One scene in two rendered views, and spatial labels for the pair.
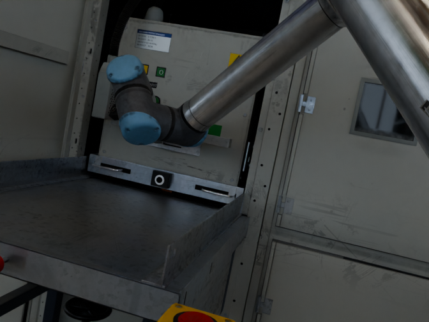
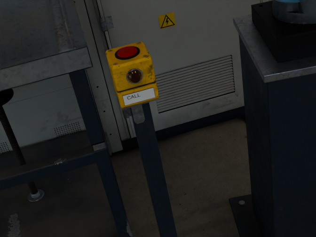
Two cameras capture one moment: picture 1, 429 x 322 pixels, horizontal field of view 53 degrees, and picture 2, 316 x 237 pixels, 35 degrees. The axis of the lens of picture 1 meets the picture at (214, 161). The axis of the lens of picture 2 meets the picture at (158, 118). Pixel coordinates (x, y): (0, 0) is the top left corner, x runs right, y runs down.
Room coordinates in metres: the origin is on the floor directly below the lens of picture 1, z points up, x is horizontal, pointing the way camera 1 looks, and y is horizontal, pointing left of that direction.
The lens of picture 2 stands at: (-0.40, 0.26, 1.36)
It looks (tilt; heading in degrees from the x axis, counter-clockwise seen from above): 35 degrees down; 340
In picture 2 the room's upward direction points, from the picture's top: 11 degrees counter-clockwise
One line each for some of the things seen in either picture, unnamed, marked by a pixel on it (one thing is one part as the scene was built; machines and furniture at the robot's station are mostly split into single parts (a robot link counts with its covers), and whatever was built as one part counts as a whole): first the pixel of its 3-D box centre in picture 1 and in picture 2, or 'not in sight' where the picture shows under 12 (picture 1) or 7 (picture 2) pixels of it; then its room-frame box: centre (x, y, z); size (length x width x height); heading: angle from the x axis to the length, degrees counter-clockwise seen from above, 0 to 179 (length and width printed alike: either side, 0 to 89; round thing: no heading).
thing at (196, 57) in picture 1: (177, 102); not in sight; (1.41, 0.15, 1.15); 0.48 x 0.01 x 0.48; 77
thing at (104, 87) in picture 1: (108, 91); not in sight; (1.39, 0.37, 1.14); 0.08 x 0.05 x 0.17; 167
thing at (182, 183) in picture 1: (165, 178); not in sight; (1.43, 0.15, 0.89); 0.54 x 0.05 x 0.06; 77
